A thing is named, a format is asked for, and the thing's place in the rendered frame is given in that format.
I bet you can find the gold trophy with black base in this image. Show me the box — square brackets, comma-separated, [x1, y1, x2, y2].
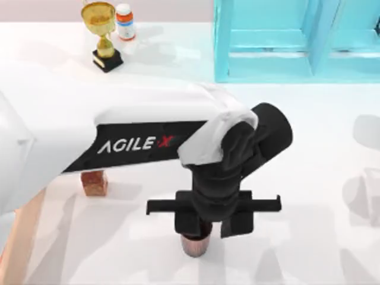
[80, 1, 124, 74]

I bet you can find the light blue rack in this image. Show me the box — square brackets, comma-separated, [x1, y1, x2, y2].
[213, 0, 380, 84]

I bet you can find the copper brown cup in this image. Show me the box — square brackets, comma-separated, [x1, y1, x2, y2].
[180, 221, 213, 258]

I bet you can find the white bottle with orange cap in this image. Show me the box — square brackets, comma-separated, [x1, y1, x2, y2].
[115, 3, 137, 42]

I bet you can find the brown bread block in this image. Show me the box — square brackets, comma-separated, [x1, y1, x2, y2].
[80, 170, 109, 197]

